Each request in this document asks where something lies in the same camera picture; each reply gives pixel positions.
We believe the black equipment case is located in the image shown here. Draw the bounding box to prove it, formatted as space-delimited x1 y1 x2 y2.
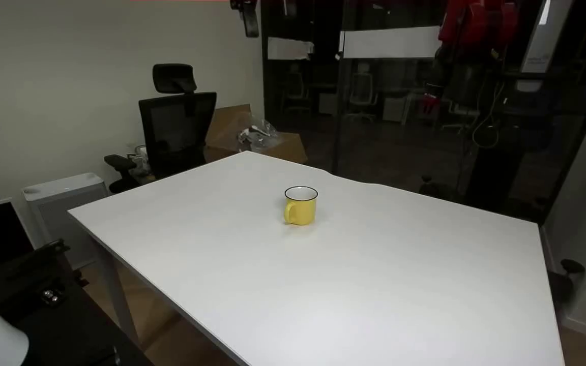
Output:
0 199 152 366

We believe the white radiator heater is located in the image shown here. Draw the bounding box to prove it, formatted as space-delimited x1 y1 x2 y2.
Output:
22 172 107 267

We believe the red robot in background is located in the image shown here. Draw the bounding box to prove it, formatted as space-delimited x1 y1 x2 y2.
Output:
421 0 519 111

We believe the brown cardboard box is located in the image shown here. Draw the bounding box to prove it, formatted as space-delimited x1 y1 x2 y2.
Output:
204 104 308 163

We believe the black office chair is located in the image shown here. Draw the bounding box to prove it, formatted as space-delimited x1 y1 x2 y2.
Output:
102 61 220 195

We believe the crumpled clear plastic wrap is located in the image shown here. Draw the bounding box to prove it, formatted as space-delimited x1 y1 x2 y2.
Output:
235 119 280 153

